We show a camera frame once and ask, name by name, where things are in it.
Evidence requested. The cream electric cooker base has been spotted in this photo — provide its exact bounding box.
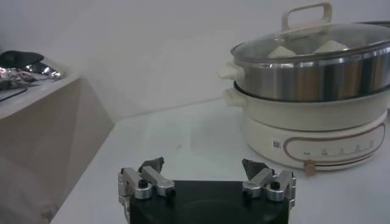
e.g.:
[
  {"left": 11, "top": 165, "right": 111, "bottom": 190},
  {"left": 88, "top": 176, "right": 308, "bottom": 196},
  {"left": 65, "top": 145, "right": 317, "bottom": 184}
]
[{"left": 222, "top": 82, "right": 389, "bottom": 177}]

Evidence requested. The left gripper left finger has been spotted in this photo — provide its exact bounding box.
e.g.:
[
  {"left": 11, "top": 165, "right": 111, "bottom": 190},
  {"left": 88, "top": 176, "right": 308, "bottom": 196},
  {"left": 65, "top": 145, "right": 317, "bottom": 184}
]
[{"left": 118, "top": 156, "right": 177, "bottom": 223}]

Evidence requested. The white side desk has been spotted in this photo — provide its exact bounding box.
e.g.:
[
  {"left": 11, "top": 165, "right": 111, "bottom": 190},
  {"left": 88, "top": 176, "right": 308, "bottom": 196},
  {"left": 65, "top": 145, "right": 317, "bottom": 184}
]
[{"left": 0, "top": 57, "right": 115, "bottom": 224}]

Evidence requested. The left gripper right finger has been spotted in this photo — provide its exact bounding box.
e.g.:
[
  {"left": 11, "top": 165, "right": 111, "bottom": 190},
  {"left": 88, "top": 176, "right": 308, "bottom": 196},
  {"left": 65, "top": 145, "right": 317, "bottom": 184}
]
[{"left": 241, "top": 158, "right": 297, "bottom": 211}]

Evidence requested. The black silver headset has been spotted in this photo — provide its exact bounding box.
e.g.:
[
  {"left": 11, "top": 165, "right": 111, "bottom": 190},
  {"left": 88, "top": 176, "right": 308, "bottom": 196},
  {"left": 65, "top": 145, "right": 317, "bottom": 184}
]
[{"left": 0, "top": 50, "right": 63, "bottom": 91}]

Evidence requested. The white rectangular work table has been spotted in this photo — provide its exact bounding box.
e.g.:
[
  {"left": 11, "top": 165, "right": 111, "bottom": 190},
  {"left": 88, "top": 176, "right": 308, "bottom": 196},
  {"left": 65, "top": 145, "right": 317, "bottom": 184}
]
[{"left": 50, "top": 97, "right": 390, "bottom": 224}]

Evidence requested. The round glass pot lid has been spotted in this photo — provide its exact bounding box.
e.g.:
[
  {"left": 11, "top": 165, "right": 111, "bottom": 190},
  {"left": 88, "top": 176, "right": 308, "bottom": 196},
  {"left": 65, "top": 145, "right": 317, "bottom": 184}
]
[{"left": 230, "top": 2, "right": 390, "bottom": 66}]

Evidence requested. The steel perforated steamer basket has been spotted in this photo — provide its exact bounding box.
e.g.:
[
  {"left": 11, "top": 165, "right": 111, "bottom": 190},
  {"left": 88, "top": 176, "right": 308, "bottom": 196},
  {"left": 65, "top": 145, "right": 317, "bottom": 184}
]
[{"left": 218, "top": 42, "right": 390, "bottom": 103}]

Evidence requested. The white steamed baozi bun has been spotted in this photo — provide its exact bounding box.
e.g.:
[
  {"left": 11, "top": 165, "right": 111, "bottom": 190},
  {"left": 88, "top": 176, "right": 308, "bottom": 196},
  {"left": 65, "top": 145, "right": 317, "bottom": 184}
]
[
  {"left": 313, "top": 40, "right": 350, "bottom": 55},
  {"left": 267, "top": 45, "right": 297, "bottom": 59}
]

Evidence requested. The thin black desk cable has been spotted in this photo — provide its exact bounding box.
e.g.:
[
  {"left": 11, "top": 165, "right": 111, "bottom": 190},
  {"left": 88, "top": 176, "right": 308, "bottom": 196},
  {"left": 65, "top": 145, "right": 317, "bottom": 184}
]
[{"left": 0, "top": 86, "right": 29, "bottom": 103}]

